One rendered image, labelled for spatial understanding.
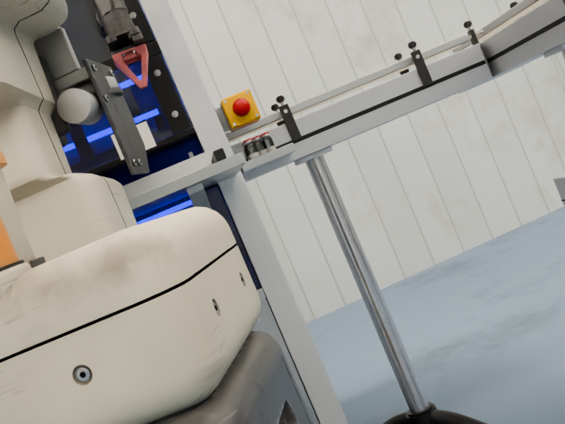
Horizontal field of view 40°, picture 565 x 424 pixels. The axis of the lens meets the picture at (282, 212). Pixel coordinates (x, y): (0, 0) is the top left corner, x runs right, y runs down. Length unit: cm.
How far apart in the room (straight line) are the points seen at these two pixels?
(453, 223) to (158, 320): 431
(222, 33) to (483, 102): 164
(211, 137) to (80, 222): 88
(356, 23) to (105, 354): 432
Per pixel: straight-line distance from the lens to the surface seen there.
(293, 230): 450
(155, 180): 148
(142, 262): 49
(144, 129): 175
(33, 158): 92
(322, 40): 467
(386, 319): 196
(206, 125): 175
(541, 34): 178
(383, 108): 192
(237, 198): 174
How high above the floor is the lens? 80
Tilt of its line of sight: 2 degrees down
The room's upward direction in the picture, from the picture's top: 23 degrees counter-clockwise
